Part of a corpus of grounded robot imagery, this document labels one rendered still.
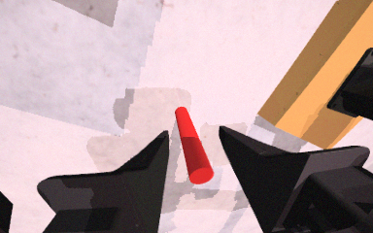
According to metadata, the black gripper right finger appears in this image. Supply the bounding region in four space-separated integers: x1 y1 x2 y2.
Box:
219 125 370 233

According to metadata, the red peg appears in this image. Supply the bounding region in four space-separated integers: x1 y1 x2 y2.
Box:
175 107 214 184

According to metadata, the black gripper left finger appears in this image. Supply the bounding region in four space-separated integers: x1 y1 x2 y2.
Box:
37 130 169 233

